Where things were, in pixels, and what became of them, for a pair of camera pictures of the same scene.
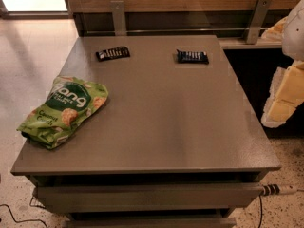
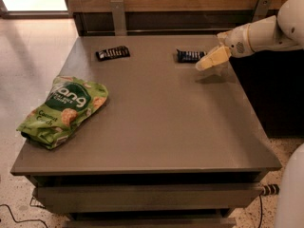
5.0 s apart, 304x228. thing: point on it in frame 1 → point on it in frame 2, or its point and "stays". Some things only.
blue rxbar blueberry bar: x=192 y=57 stays
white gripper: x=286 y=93 → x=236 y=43
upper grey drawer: x=115 y=199 stays
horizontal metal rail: x=172 y=30 stays
